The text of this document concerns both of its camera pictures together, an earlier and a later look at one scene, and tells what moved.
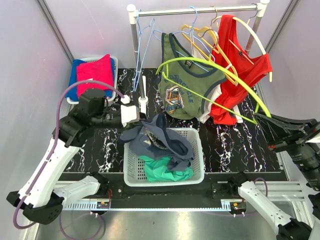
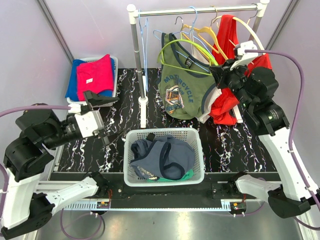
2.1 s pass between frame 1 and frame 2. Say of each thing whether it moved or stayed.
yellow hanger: stayed
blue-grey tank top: moved
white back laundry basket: stayed
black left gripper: moved
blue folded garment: stayed
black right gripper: moved
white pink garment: stayed
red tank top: stayed
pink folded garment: stayed
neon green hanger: moved
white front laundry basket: stayed
